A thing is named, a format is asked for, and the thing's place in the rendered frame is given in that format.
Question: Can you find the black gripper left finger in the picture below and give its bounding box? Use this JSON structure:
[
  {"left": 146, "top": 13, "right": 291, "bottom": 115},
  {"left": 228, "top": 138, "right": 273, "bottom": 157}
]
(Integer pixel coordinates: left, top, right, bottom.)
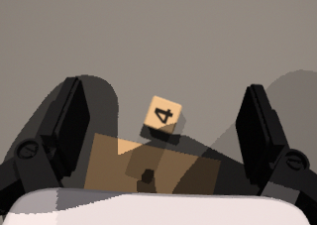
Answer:
[{"left": 0, "top": 77, "right": 90, "bottom": 215}]

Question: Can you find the beige letter block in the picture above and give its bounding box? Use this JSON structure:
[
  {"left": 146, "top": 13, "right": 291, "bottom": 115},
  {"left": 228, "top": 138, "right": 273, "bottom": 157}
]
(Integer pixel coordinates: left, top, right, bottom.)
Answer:
[{"left": 144, "top": 96, "right": 182, "bottom": 134}]

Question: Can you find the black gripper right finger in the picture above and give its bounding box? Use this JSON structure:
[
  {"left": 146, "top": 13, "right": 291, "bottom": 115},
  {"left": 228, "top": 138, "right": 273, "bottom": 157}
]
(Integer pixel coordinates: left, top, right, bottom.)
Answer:
[{"left": 236, "top": 84, "right": 317, "bottom": 225}]

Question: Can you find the tan flat mat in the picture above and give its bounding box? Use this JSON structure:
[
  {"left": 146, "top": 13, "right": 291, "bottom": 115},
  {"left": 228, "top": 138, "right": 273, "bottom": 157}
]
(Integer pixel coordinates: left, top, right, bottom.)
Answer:
[{"left": 83, "top": 133, "right": 221, "bottom": 195}]

